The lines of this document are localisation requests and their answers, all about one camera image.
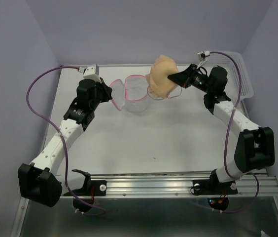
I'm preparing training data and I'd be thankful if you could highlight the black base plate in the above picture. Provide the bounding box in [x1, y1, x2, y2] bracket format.
[190, 179, 238, 212]
[63, 169, 107, 216]

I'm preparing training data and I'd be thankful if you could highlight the white mesh laundry bag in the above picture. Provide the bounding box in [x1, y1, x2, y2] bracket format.
[109, 75, 149, 113]

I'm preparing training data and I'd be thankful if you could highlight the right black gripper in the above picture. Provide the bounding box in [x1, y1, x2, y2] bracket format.
[167, 64, 212, 94]

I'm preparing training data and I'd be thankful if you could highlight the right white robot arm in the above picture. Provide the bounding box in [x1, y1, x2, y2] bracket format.
[168, 64, 275, 193]

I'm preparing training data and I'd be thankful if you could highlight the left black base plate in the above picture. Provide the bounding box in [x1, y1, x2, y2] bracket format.
[63, 169, 107, 216]

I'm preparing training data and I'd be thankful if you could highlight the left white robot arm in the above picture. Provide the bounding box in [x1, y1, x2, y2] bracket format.
[18, 76, 112, 207]

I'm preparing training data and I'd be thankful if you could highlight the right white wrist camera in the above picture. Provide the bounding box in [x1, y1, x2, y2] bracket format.
[197, 51, 210, 68]

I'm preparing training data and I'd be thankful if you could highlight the beige bra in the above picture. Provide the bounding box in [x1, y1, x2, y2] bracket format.
[146, 55, 179, 99]

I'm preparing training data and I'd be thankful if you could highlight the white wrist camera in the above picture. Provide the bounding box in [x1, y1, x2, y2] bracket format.
[78, 64, 101, 82]
[197, 51, 210, 68]

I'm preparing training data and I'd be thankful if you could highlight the aluminium front rail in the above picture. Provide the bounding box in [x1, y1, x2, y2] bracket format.
[20, 172, 278, 198]

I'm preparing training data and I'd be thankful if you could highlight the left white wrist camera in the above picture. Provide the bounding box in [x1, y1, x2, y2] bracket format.
[78, 64, 101, 82]

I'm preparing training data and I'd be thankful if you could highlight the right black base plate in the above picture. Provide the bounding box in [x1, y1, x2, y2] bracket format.
[190, 179, 238, 212]

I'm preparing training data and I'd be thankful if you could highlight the white plastic basket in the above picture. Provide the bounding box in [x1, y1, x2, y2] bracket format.
[204, 51, 254, 104]

